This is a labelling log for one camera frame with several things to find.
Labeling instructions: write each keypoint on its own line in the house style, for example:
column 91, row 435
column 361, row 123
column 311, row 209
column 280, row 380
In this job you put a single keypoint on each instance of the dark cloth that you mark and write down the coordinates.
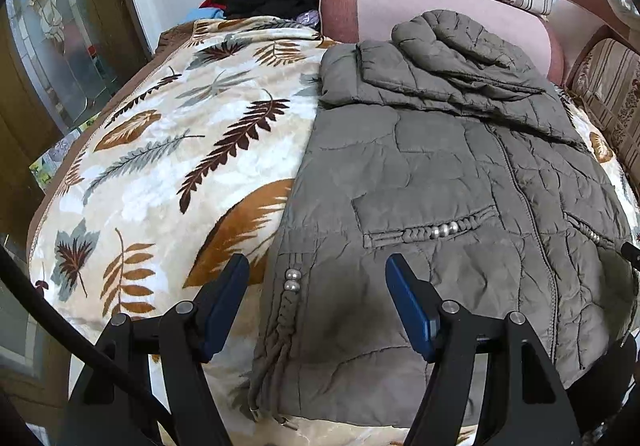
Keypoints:
column 610, row 386

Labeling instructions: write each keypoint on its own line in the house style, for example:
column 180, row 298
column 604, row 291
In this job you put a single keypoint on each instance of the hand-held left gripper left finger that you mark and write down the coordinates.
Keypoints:
column 225, row 306

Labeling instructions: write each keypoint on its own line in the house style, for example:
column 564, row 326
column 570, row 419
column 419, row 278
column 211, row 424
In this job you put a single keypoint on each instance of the colourful printed paper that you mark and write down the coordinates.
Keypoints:
column 55, row 158

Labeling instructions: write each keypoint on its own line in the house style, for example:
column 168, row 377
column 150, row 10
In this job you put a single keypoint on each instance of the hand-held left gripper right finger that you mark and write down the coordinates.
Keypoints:
column 412, row 311

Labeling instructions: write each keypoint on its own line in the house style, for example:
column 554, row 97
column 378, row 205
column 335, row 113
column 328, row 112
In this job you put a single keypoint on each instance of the wooden door with glass pane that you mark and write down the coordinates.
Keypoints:
column 60, row 36

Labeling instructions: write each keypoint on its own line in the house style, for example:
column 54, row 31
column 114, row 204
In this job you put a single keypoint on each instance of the shiny purple cloth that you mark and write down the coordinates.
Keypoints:
column 307, row 19

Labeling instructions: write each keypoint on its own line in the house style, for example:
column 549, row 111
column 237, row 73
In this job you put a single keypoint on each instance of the square striped floral cushion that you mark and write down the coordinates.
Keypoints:
column 612, row 86

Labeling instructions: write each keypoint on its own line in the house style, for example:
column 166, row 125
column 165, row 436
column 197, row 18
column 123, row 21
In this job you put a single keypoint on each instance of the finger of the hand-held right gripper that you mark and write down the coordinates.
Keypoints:
column 631, row 255

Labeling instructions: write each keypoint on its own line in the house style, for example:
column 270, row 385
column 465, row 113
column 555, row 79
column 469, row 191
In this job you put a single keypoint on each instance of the leaf print blanket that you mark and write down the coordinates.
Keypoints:
column 175, row 151

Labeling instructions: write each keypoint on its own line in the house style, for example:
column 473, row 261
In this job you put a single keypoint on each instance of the olive quilted hooded jacket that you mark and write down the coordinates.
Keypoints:
column 450, row 176

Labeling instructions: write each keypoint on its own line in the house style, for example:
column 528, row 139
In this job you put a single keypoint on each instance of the light blue cloth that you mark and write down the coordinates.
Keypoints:
column 202, row 14

